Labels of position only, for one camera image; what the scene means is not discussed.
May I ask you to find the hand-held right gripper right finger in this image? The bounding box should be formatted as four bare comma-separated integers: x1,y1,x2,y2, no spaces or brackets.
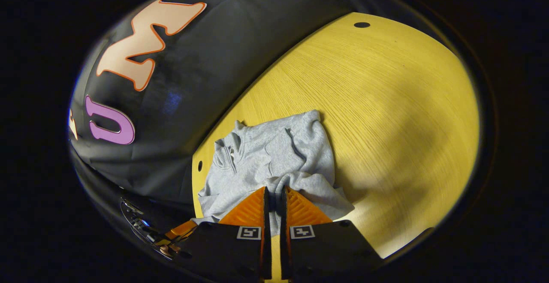
280,186,383,281

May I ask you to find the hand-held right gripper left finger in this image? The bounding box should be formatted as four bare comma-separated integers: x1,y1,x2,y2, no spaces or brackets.
182,187,273,283

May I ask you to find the grey zip-neck sweatshirt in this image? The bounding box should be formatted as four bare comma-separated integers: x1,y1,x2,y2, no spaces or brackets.
191,110,356,237

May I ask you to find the black backdrop cloth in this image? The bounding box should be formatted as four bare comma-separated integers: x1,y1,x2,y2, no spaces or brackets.
68,0,429,215

